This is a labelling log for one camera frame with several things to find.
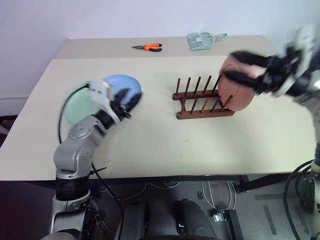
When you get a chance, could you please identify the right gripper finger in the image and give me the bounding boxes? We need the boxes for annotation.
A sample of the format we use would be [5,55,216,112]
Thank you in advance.
[229,50,270,70]
[222,70,261,90]

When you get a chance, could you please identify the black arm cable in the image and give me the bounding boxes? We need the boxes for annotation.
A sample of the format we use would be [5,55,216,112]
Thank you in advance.
[57,81,91,145]
[284,158,316,240]

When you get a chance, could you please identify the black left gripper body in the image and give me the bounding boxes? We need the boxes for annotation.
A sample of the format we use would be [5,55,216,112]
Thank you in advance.
[109,97,133,123]

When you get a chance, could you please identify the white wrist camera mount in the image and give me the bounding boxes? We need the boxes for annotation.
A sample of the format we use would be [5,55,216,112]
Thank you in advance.
[88,79,121,125]
[276,24,316,97]

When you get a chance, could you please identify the wooden dish rack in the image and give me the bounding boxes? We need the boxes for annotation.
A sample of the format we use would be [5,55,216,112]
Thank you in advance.
[171,74,236,121]

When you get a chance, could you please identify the black metal table foot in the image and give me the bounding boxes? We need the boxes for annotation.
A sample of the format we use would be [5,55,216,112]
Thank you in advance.
[211,209,245,240]

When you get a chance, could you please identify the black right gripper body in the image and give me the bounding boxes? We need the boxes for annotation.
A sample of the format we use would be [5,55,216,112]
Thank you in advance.
[254,53,300,97]

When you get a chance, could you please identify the orange handled pliers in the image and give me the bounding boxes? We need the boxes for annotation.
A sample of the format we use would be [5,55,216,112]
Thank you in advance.
[131,42,164,53]

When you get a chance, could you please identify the blue plate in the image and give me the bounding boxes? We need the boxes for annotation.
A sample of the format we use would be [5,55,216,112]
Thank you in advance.
[100,74,144,114]

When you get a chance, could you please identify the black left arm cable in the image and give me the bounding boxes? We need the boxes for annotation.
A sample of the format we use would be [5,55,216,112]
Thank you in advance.
[57,81,91,145]

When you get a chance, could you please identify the dark rounded shape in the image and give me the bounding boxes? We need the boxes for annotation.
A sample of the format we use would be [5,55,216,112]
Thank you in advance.
[119,199,149,240]
[174,198,217,240]

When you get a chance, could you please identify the green plate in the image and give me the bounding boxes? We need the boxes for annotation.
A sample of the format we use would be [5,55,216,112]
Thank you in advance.
[59,81,101,126]

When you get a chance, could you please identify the white coiled cable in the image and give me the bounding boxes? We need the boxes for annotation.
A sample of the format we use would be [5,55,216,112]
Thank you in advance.
[201,179,238,210]

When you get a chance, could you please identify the pink plate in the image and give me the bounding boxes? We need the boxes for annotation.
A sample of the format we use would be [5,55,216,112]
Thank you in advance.
[217,55,266,112]

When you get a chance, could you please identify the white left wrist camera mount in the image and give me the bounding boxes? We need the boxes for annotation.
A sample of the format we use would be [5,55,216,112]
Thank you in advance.
[88,79,121,125]

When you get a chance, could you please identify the thin white cable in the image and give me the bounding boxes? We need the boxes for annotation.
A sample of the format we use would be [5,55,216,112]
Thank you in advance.
[149,181,181,189]

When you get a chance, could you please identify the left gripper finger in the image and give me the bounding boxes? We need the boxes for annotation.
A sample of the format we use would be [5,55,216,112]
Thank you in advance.
[113,87,129,106]
[124,91,144,112]

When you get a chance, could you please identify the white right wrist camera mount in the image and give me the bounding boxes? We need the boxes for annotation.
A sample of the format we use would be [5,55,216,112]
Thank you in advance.
[276,24,316,97]

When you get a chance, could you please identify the black table frame bar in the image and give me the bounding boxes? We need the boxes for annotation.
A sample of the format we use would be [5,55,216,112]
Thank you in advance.
[235,171,295,194]

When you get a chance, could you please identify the clear plastic bag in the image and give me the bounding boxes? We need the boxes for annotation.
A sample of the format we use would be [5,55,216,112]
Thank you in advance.
[185,32,229,52]

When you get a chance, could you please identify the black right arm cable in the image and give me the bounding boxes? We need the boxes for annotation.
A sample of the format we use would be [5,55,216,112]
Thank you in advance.
[284,158,316,240]

